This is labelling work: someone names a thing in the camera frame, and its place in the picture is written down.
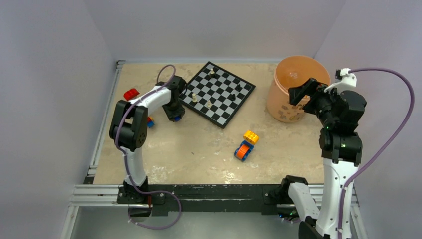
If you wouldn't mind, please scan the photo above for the clear plastic bottle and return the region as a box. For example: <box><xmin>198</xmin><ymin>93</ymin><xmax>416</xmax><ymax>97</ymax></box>
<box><xmin>286</xmin><ymin>70</ymin><xmax>300</xmax><ymax>82</ymax></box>

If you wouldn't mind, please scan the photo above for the yellow toy block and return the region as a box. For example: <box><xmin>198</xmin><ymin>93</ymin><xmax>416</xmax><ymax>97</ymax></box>
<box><xmin>243</xmin><ymin>130</ymin><xmax>259</xmax><ymax>145</ymax></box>

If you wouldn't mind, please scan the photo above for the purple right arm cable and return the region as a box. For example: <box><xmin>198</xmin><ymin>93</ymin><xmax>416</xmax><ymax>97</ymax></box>
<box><xmin>337</xmin><ymin>67</ymin><xmax>415</xmax><ymax>239</ymax></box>

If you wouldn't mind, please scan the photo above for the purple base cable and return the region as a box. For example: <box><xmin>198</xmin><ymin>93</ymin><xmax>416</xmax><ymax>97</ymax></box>
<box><xmin>127</xmin><ymin>191</ymin><xmax>183</xmax><ymax>231</ymax></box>
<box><xmin>280</xmin><ymin>211</ymin><xmax>301</xmax><ymax>225</ymax></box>

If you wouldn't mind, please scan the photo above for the black white chessboard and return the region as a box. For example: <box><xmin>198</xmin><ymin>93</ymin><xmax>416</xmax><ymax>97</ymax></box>
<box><xmin>179</xmin><ymin>62</ymin><xmax>256</xmax><ymax>129</ymax></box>

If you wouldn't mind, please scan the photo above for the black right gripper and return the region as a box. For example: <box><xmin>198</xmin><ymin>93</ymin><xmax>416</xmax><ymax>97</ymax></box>
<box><xmin>289</xmin><ymin>78</ymin><xmax>344</xmax><ymax>127</ymax></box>

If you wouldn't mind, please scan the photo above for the red toy block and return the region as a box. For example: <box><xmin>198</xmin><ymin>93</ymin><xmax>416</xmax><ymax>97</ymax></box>
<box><xmin>123</xmin><ymin>88</ymin><xmax>139</xmax><ymax>101</ymax></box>

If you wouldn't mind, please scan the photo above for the orange plastic bin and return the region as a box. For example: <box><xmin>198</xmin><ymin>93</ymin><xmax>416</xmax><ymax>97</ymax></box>
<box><xmin>266</xmin><ymin>55</ymin><xmax>331</xmax><ymax>123</ymax></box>

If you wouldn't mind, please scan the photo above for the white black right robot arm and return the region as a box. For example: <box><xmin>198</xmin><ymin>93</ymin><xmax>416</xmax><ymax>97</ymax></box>
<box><xmin>279</xmin><ymin>78</ymin><xmax>367</xmax><ymax>239</ymax></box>

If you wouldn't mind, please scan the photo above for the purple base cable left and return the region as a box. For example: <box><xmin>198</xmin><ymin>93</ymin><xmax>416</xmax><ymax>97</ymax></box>
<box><xmin>127</xmin><ymin>191</ymin><xmax>183</xmax><ymax>231</ymax></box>

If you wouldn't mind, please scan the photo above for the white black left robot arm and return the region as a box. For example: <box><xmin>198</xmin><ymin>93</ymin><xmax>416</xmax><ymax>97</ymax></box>
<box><xmin>109</xmin><ymin>76</ymin><xmax>186</xmax><ymax>204</ymax></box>

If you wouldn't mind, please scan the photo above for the black chess piece middle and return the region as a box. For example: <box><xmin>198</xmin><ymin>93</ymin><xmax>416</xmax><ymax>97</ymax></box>
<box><xmin>228</xmin><ymin>94</ymin><xmax>236</xmax><ymax>101</ymax></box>

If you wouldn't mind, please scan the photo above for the orange blue toy car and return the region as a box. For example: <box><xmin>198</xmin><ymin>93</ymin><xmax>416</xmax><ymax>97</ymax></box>
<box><xmin>234</xmin><ymin>140</ymin><xmax>254</xmax><ymax>162</ymax></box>

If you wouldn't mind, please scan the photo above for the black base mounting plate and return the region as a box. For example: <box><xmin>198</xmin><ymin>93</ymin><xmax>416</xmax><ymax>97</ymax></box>
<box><xmin>116</xmin><ymin>184</ymin><xmax>299</xmax><ymax>220</ymax></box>

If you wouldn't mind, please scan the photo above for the aluminium table frame rail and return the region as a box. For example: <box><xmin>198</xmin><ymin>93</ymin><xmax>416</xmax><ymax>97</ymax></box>
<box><xmin>61</xmin><ymin>60</ymin><xmax>126</xmax><ymax>239</ymax></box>

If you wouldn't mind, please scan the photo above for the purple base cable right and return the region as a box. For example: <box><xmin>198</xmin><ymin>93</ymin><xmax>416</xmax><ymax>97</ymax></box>
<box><xmin>280</xmin><ymin>211</ymin><xmax>301</xmax><ymax>225</ymax></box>

